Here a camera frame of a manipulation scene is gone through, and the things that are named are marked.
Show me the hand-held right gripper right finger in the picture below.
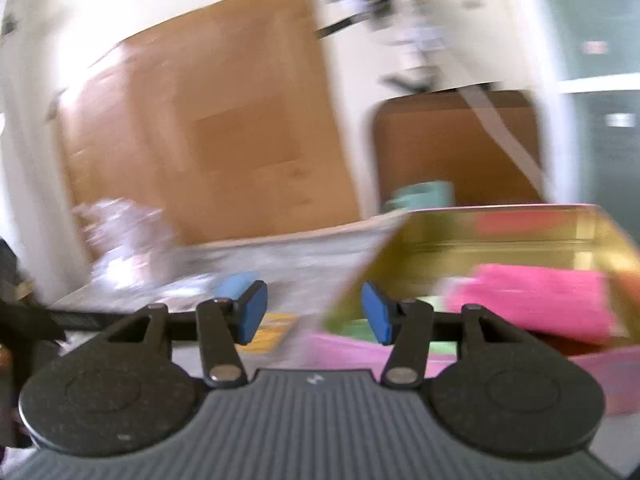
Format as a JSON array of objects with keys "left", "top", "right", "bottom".
[{"left": 361, "top": 281, "right": 532, "bottom": 389}]

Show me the pink cloth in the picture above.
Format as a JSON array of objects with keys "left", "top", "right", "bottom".
[{"left": 444, "top": 263, "right": 617, "bottom": 345}]

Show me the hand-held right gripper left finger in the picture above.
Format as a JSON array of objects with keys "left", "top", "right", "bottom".
[{"left": 102, "top": 280, "right": 268, "bottom": 389}]

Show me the yellow object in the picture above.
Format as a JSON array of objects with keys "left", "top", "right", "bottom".
[{"left": 249, "top": 313, "right": 298, "bottom": 355}]

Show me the grey floral tablecloth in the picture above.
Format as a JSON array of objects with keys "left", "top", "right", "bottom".
[{"left": 45, "top": 217, "right": 406, "bottom": 376}]

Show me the teal cup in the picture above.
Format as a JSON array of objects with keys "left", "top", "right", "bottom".
[{"left": 383, "top": 181, "right": 457, "bottom": 214}]

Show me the white wall charger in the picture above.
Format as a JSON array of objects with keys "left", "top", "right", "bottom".
[{"left": 389, "top": 22, "right": 443, "bottom": 58}]

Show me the frosted glass door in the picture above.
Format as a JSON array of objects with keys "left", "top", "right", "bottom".
[{"left": 520, "top": 0, "right": 640, "bottom": 221}]

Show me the clear plastic bag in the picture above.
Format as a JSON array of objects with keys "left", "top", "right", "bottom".
[{"left": 74, "top": 198, "right": 177, "bottom": 282}]

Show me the black wall bracket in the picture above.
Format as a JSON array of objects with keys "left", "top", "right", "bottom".
[{"left": 381, "top": 74, "right": 437, "bottom": 93}]

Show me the white cable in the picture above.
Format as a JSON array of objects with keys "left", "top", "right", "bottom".
[{"left": 456, "top": 84, "right": 546, "bottom": 188}]

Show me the large wooden board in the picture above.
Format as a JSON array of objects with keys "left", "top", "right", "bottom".
[{"left": 54, "top": 0, "right": 362, "bottom": 261}]

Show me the pink macaron print tin box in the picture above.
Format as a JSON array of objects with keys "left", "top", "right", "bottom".
[{"left": 300, "top": 204, "right": 640, "bottom": 417}]

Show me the brown chair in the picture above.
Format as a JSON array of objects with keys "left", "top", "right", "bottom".
[{"left": 371, "top": 90, "right": 547, "bottom": 208}]

